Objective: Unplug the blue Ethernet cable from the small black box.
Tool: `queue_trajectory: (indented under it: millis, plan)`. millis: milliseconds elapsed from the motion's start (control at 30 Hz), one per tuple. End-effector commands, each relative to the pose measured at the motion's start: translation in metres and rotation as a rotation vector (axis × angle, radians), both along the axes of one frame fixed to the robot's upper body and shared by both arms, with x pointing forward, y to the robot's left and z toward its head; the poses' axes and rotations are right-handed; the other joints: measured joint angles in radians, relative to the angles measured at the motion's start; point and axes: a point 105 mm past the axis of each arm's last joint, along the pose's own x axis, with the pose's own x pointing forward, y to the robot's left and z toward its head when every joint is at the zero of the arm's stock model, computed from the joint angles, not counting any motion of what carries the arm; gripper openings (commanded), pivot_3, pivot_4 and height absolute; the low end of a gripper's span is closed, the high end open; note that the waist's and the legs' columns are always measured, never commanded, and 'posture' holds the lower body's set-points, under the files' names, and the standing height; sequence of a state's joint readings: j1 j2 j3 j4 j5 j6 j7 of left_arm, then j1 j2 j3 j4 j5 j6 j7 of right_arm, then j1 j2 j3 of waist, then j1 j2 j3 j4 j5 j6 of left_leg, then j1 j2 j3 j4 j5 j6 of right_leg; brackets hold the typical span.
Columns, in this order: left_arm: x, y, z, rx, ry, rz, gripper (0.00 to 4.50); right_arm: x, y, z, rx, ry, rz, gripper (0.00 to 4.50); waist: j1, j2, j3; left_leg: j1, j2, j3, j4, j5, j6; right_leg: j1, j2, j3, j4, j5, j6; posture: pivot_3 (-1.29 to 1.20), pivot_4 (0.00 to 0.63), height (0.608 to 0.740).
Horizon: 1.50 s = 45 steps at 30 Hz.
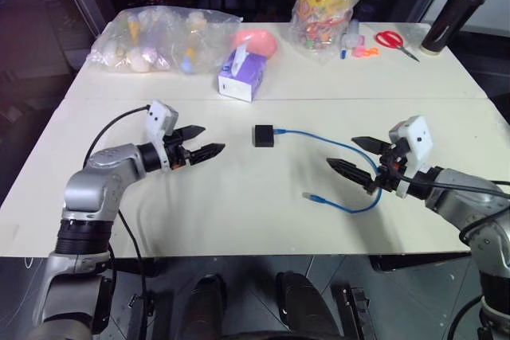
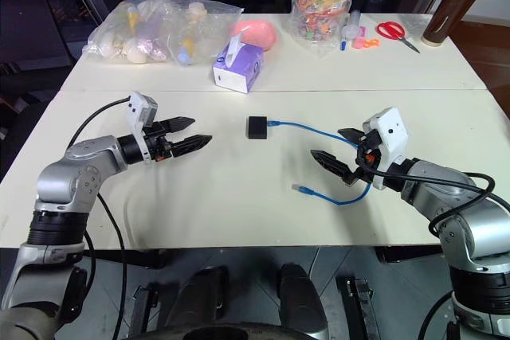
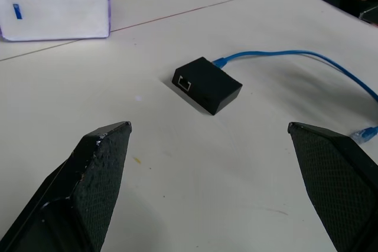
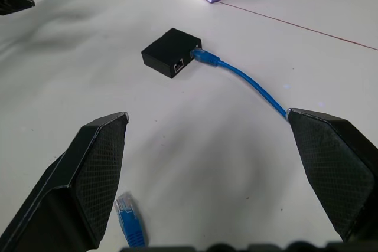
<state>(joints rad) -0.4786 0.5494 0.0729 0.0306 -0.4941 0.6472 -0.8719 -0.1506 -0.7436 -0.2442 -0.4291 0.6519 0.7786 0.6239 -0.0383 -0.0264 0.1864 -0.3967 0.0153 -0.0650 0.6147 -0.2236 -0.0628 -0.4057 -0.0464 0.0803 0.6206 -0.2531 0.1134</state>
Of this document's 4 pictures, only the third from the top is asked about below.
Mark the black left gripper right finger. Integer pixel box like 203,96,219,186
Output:
287,122,378,252

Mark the blue Ethernet cable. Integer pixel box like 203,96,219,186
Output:
211,50,378,146

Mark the purple tissue pack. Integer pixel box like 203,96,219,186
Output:
0,0,112,42

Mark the small black adapter box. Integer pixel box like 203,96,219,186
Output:
171,56,243,116

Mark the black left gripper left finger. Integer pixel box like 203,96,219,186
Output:
0,121,132,252

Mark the dark object at table edge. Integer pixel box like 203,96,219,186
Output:
359,5,378,27

